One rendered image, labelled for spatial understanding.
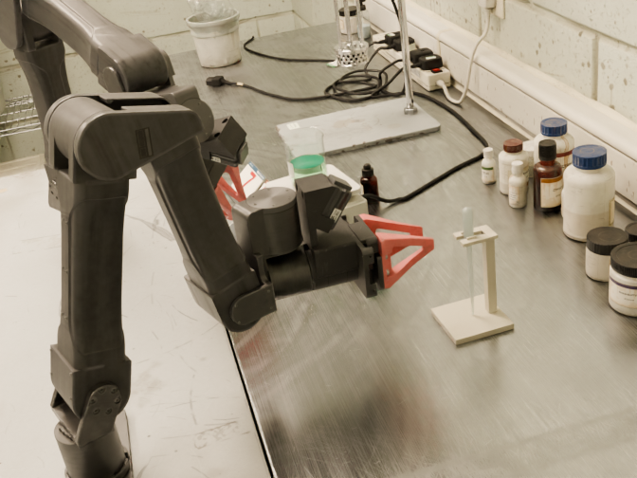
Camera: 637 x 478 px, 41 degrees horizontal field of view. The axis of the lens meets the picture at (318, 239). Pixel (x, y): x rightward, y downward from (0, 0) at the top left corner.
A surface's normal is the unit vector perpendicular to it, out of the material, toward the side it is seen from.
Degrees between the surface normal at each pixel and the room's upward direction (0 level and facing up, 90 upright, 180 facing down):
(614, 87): 90
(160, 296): 0
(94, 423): 90
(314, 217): 89
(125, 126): 90
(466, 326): 0
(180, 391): 0
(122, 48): 25
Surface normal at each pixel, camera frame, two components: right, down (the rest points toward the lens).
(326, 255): 0.28, 0.41
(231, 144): 0.75, -0.10
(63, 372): -0.81, 0.11
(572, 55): -0.96, 0.23
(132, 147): 0.57, 0.32
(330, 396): -0.13, -0.87
